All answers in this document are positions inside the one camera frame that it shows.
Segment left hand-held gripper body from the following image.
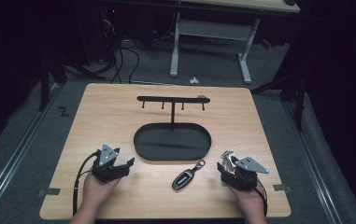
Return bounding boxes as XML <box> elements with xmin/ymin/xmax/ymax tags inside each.
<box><xmin>91</xmin><ymin>143</ymin><xmax>132</xmax><ymax>184</ymax></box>

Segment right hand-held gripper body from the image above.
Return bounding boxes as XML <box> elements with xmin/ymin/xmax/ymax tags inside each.
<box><xmin>220</xmin><ymin>156</ymin><xmax>270</xmax><ymax>191</ymax></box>

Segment silver metal key bunch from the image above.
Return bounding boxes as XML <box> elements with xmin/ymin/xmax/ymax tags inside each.
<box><xmin>221</xmin><ymin>150</ymin><xmax>239</xmax><ymax>173</ymax></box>

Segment person's left hand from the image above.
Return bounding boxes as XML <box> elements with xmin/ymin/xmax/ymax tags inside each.
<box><xmin>81</xmin><ymin>172</ymin><xmax>121</xmax><ymax>213</ymax></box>

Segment person's right hand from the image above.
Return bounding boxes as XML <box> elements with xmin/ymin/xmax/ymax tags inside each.
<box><xmin>227</xmin><ymin>182</ymin><xmax>265</xmax><ymax>219</ymax></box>

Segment grey tape strip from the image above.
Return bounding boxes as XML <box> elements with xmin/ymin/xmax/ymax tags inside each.
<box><xmin>37</xmin><ymin>187</ymin><xmax>62</xmax><ymax>198</ymax></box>
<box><xmin>272</xmin><ymin>183</ymin><xmax>292</xmax><ymax>192</ymax></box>

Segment black car key fob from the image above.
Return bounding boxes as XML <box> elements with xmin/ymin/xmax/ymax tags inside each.
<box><xmin>171</xmin><ymin>159</ymin><xmax>207</xmax><ymax>191</ymax></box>

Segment black key stand with tray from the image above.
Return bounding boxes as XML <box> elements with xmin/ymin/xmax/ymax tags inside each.
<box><xmin>133</xmin><ymin>94</ymin><xmax>213</xmax><ymax>162</ymax></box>

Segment black metal stand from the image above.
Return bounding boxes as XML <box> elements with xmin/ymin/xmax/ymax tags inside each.
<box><xmin>37</xmin><ymin>52</ymin><xmax>107</xmax><ymax>113</ymax></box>
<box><xmin>250</xmin><ymin>71</ymin><xmax>307</xmax><ymax>133</ymax></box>

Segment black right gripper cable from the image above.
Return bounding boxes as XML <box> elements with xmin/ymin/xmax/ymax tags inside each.
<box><xmin>254</xmin><ymin>178</ymin><xmax>269</xmax><ymax>217</ymax></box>

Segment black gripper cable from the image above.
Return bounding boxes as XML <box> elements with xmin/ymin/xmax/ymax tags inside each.
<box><xmin>72</xmin><ymin>149</ymin><xmax>103</xmax><ymax>217</ymax></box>
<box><xmin>254</xmin><ymin>178</ymin><xmax>269</xmax><ymax>217</ymax></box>

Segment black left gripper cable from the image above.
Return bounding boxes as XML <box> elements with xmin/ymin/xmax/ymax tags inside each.
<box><xmin>72</xmin><ymin>149</ymin><xmax>103</xmax><ymax>217</ymax></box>

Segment metal floor rail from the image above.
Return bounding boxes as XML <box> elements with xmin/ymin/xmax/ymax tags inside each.
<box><xmin>0</xmin><ymin>81</ymin><xmax>64</xmax><ymax>218</ymax></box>
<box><xmin>280</xmin><ymin>98</ymin><xmax>344</xmax><ymax>224</ymax></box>

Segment black floor cables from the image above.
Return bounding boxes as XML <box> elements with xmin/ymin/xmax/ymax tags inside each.
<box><xmin>101</xmin><ymin>18</ymin><xmax>141</xmax><ymax>85</ymax></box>

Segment white metal frame desk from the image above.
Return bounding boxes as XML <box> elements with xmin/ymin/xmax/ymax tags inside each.
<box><xmin>169</xmin><ymin>0</ymin><xmax>301</xmax><ymax>85</ymax></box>

